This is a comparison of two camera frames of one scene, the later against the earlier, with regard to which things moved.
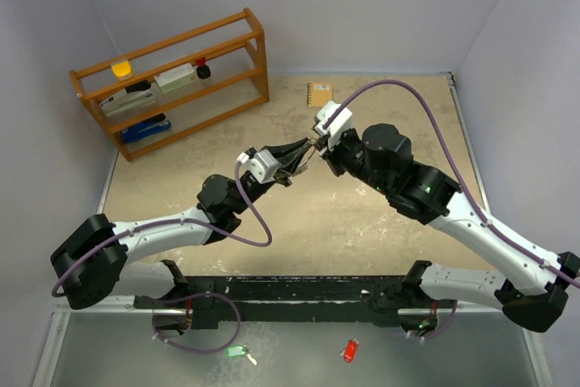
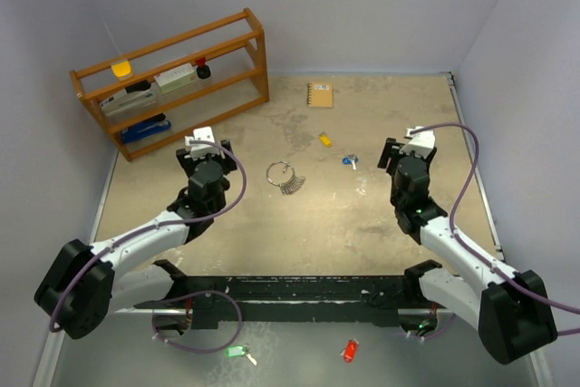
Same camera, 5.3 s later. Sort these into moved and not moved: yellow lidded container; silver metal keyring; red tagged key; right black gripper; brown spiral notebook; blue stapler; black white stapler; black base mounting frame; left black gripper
Moved: left black gripper; silver metal keyring; right black gripper
Not moved: blue stapler; black white stapler; yellow lidded container; black base mounting frame; red tagged key; brown spiral notebook
